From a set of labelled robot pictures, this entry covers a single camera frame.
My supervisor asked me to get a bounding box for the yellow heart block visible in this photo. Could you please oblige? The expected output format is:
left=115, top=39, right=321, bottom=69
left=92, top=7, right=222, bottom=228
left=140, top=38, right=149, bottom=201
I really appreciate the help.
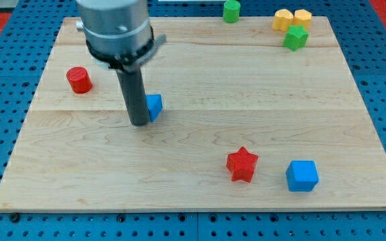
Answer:
left=272, top=9, right=294, bottom=31

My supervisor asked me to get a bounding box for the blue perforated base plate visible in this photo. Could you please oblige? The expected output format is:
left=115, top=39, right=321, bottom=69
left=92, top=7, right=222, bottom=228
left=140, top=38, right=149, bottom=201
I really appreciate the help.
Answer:
left=0, top=0, right=386, bottom=240

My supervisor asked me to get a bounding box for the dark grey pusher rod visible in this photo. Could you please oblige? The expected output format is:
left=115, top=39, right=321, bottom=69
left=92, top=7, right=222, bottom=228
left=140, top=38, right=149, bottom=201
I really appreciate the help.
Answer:
left=116, top=68, right=150, bottom=127

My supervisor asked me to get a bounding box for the yellow hexagon block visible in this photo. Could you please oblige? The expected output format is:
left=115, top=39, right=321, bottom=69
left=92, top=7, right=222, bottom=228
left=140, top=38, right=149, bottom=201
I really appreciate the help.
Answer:
left=292, top=9, right=312, bottom=30

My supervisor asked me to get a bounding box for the red cylinder block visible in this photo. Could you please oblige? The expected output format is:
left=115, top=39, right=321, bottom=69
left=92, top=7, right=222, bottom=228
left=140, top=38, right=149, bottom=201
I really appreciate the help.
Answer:
left=66, top=66, right=92, bottom=94

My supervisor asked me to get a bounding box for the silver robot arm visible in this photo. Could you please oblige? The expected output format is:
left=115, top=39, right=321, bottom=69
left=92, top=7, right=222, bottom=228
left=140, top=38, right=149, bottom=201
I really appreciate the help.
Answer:
left=76, top=0, right=166, bottom=126

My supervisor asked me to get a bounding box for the wooden board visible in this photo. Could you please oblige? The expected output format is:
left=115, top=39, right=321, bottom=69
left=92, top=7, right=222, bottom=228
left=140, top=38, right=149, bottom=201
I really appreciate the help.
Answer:
left=0, top=16, right=386, bottom=214

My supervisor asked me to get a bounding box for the red star block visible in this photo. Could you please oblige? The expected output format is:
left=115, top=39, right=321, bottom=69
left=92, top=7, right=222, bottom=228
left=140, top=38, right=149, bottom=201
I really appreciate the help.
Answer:
left=226, top=147, right=259, bottom=183

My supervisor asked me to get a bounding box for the blue triangle block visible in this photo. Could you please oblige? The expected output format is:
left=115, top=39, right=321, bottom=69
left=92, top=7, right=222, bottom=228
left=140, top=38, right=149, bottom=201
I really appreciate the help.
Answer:
left=146, top=94, right=163, bottom=122

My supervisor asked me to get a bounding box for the green cylinder block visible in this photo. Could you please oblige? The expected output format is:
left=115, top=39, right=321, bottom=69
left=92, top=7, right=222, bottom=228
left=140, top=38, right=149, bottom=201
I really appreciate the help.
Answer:
left=222, top=0, right=241, bottom=23

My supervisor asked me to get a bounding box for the green star block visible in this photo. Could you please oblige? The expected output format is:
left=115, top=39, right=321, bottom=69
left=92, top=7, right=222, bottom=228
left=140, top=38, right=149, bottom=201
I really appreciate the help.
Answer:
left=283, top=25, right=309, bottom=52

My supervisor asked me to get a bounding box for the blue cube block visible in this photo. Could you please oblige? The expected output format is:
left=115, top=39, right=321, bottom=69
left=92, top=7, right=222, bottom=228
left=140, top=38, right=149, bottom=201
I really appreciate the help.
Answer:
left=285, top=160, right=319, bottom=192

